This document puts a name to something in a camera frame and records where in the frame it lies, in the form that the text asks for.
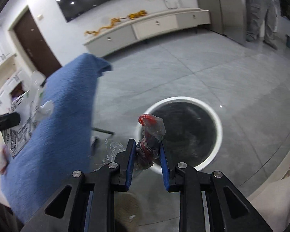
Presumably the blue white milk carton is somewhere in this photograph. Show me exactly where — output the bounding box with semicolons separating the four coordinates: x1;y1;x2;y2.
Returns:
2;89;41;158

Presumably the golden dragon ornament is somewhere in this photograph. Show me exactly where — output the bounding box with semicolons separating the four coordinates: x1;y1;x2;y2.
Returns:
84;10;148;36

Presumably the dark brown entrance door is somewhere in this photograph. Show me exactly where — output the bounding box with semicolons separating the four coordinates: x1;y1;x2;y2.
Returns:
13;10;62;78

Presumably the standing person in grey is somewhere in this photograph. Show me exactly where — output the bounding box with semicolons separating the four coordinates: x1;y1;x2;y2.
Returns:
246;0;278;50

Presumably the grey steel refrigerator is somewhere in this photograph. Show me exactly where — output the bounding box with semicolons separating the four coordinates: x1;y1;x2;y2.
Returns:
197;0;247;46

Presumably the wall light switch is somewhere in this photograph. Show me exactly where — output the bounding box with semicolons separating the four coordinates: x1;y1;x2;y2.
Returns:
37;14;43;20

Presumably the clear bag with red snacks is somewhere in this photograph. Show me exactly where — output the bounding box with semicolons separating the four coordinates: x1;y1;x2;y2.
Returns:
135;114;166;170

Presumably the white low tv cabinet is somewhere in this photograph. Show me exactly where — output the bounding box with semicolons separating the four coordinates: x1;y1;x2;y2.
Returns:
83;8;211;57

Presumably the blue fuzzy table cloth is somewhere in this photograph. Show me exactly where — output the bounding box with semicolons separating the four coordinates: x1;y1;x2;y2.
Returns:
1;53;112;223

